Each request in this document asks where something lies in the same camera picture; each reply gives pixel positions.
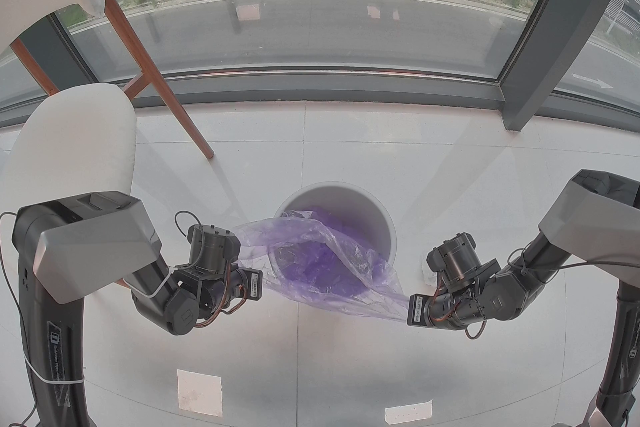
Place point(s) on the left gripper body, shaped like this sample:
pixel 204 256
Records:
pixel 254 285

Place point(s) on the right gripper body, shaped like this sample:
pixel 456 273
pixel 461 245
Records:
pixel 417 311

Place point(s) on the purple plastic bag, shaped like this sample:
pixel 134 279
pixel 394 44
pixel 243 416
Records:
pixel 340 275

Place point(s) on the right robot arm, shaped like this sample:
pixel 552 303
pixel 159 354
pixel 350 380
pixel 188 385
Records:
pixel 580 210

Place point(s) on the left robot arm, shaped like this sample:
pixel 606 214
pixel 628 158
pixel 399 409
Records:
pixel 95 245

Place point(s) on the white trash bin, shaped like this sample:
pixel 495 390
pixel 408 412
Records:
pixel 340 195

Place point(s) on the crumpled white paper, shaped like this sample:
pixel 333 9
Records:
pixel 428 276

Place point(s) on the white cushioned wooden chair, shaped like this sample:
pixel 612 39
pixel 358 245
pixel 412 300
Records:
pixel 75 145

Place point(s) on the window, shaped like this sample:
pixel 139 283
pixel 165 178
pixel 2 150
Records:
pixel 320 14

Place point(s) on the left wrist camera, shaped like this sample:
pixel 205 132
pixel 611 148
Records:
pixel 234 247

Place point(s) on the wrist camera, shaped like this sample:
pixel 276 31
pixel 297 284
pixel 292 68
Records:
pixel 234 247
pixel 435 260

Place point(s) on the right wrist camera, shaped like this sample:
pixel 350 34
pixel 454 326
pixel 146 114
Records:
pixel 435 260

